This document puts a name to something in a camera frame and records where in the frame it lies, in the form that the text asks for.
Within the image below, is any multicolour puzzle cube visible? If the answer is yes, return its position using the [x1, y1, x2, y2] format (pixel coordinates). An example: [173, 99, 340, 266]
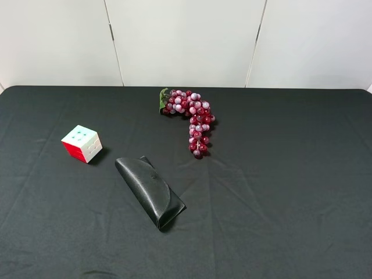
[61, 125, 103, 163]

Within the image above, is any red artificial grape bunch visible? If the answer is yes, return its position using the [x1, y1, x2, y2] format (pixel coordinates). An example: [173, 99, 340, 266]
[159, 88, 216, 159]

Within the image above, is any black glasses case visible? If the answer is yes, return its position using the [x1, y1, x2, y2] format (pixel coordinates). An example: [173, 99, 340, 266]
[115, 156, 186, 231]

